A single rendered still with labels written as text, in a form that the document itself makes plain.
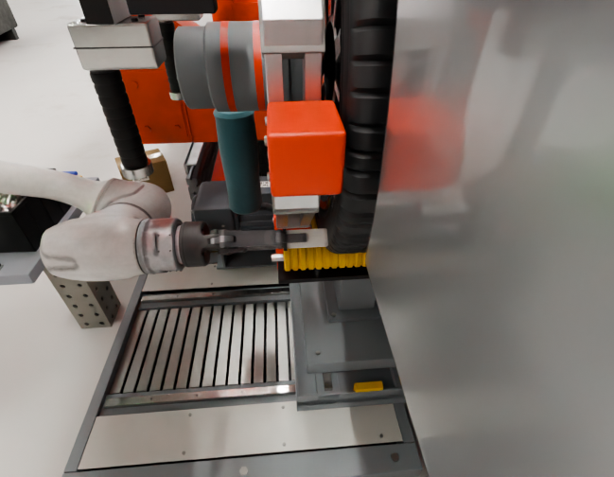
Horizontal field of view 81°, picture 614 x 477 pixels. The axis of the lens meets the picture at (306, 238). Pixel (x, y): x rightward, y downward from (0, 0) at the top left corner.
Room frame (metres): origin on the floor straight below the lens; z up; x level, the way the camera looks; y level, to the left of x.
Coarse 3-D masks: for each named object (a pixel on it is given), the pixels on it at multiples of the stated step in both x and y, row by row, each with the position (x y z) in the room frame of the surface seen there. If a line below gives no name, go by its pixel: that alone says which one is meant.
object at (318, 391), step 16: (304, 352) 0.56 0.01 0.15; (304, 368) 0.51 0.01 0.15; (384, 368) 0.51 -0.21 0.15; (304, 384) 0.47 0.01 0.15; (320, 384) 0.45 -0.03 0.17; (336, 384) 0.45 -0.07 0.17; (352, 384) 0.47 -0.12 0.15; (368, 384) 0.45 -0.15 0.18; (384, 384) 0.47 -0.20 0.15; (400, 384) 0.45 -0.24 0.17; (304, 400) 0.42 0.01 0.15; (320, 400) 0.43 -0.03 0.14; (336, 400) 0.43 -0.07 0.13; (352, 400) 0.43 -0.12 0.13; (368, 400) 0.44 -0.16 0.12; (384, 400) 0.44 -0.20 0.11; (400, 400) 0.44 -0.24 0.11
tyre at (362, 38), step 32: (352, 0) 0.39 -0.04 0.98; (384, 0) 0.38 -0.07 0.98; (352, 32) 0.38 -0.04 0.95; (384, 32) 0.37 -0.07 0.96; (352, 64) 0.37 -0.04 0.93; (384, 64) 0.36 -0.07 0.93; (352, 96) 0.36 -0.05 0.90; (384, 96) 0.36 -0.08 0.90; (352, 128) 0.36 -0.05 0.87; (384, 128) 0.36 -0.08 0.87; (352, 160) 0.35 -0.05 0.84; (352, 192) 0.36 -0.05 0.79; (320, 224) 0.56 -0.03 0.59; (352, 224) 0.37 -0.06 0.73
